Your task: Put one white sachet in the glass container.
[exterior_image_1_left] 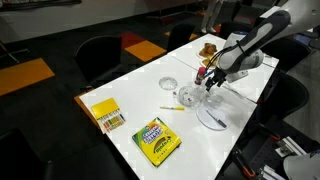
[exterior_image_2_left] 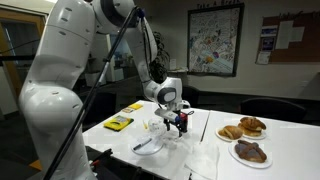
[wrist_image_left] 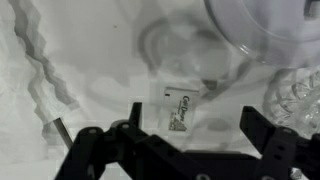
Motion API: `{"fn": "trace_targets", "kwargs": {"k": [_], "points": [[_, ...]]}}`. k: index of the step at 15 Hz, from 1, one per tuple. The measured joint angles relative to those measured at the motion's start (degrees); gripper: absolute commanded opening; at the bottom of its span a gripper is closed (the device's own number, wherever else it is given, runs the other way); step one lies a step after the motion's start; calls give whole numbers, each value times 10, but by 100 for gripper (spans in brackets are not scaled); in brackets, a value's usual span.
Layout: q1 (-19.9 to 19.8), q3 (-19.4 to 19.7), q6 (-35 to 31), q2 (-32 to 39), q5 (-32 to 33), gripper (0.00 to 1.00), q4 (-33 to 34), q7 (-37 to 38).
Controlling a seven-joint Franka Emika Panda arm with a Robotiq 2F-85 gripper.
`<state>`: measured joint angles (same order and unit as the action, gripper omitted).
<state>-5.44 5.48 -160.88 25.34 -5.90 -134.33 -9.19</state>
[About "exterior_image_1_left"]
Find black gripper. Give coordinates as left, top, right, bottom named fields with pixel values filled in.
left=204, top=67, right=229, bottom=93

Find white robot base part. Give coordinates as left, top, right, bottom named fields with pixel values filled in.
left=283, top=150, right=320, bottom=180

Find glass container bowl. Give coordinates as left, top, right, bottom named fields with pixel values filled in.
left=178, top=85, right=203, bottom=108

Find person legs in white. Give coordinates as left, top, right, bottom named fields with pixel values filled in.
left=200, top=0, right=225, bottom=35

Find red and blue small bottle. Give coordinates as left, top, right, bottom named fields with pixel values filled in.
left=195, top=66, right=208, bottom=86

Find brown plush toy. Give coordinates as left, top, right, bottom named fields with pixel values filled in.
left=198, top=42, right=218, bottom=58
left=201, top=57, right=216, bottom=68

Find round white plate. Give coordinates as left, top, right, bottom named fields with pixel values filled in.
left=195, top=103, right=232, bottom=132

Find clear glass bowl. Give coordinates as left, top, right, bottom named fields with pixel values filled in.
left=158, top=76, right=178, bottom=91

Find yellow marker pen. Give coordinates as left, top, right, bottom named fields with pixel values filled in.
left=159, top=105, right=186, bottom=112

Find black office chair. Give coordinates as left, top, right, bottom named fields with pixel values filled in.
left=166, top=22, right=197, bottom=53
left=73, top=35, right=125, bottom=88
left=260, top=36, right=312, bottom=73
left=256, top=73, right=310, bottom=134

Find yellow Crayola marker box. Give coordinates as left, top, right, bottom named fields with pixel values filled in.
left=131, top=116, right=183, bottom=168

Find orange and black hand tool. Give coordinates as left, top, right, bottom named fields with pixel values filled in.
left=232, top=148, right=257, bottom=179

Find open yellow marker box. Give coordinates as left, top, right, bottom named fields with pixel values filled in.
left=90, top=97, right=127, bottom=135

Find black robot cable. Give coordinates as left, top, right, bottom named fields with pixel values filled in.
left=205, top=39, right=251, bottom=76

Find silver metal bracket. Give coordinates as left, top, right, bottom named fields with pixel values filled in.
left=274, top=135, right=308, bottom=158

